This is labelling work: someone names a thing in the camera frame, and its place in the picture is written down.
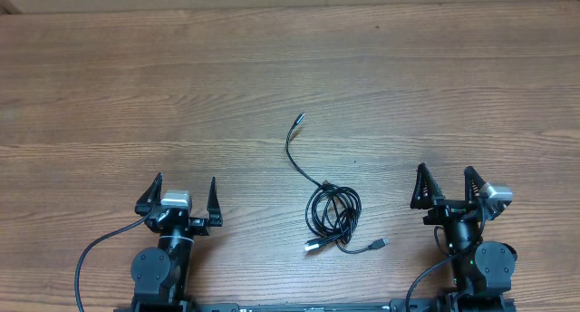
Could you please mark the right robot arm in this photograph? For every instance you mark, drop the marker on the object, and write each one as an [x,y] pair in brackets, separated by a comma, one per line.
[481,270]

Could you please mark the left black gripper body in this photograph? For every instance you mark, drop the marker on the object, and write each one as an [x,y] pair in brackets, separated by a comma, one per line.
[196,225]

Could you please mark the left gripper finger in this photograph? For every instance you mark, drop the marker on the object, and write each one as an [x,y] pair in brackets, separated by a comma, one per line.
[150,197]
[215,218]

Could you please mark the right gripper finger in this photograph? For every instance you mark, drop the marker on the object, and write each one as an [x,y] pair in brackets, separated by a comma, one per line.
[473,184]
[427,193]

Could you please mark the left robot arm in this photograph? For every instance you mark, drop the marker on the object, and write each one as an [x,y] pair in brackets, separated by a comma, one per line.
[161,273]

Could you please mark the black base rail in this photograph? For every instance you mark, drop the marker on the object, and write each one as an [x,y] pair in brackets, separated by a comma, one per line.
[395,305]

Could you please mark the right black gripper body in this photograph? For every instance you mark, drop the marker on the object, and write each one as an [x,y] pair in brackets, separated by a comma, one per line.
[446,210]

